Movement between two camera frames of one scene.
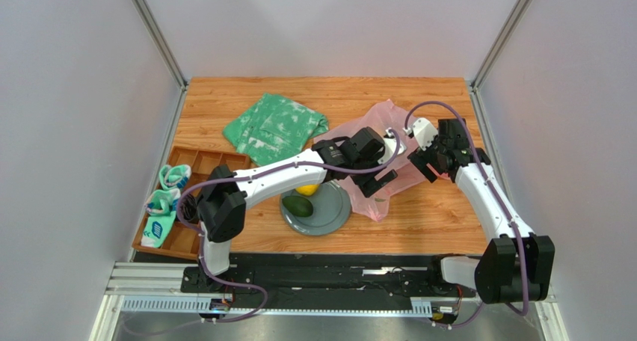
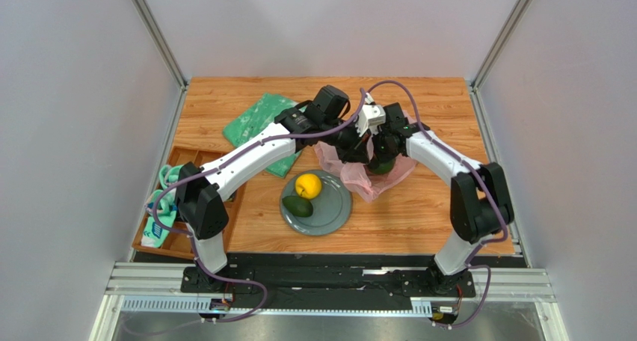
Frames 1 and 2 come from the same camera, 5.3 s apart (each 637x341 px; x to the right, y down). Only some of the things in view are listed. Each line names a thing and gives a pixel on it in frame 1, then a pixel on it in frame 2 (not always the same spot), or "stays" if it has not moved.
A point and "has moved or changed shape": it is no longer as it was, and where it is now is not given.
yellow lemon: (308, 190) stays
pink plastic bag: (389, 117) has moved or changed shape
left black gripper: (367, 185) -> (357, 151)
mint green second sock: (162, 202) stays
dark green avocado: (298, 206) stays
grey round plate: (332, 207) stays
